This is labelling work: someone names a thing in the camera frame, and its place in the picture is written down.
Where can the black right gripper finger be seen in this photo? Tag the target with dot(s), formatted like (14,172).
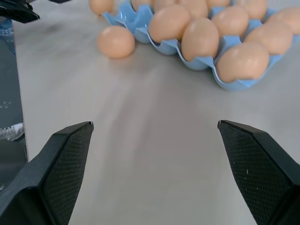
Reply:
(56,173)
(257,168)
(20,12)

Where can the brown egg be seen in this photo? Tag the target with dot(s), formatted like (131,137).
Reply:
(200,38)
(218,2)
(269,37)
(287,18)
(230,20)
(101,5)
(248,7)
(169,22)
(164,3)
(242,62)
(116,42)
(194,7)

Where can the blue plastic egg tray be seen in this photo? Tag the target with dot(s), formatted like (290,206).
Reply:
(201,56)

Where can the white sneaker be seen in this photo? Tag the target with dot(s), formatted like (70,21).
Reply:
(10,132)

